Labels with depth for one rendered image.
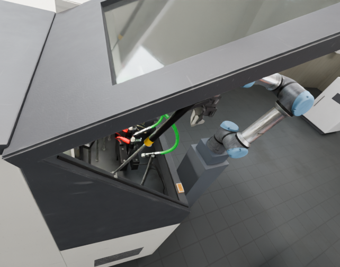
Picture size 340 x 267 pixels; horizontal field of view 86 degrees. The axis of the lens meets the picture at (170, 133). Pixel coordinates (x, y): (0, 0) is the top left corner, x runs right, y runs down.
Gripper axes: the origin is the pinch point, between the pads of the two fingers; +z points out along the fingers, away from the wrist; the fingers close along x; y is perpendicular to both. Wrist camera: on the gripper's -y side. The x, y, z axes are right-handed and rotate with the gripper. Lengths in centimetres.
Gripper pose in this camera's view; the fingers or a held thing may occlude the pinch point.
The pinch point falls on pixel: (191, 124)
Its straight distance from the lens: 95.8
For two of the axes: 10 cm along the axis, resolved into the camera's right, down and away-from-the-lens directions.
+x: -2.8, -7.3, 6.2
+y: 9.2, -0.1, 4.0
